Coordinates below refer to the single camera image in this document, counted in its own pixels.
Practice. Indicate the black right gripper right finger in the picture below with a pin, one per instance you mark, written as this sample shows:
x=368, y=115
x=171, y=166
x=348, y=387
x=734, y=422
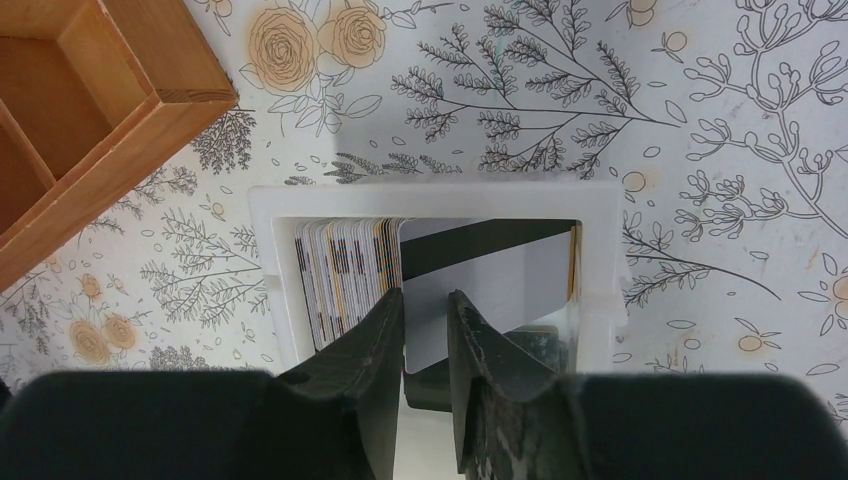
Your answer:
x=516, y=418

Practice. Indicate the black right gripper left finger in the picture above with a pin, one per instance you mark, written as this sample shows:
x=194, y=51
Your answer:
x=333, y=416

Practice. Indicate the white plastic card box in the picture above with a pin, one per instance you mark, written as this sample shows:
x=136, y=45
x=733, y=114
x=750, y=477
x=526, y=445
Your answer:
x=595, y=303

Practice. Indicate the stack of white cards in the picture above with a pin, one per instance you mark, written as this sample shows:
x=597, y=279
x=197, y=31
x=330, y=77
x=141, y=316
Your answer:
x=346, y=266

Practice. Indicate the orange wooden compartment tray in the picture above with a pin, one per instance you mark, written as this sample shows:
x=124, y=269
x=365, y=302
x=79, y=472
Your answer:
x=95, y=95

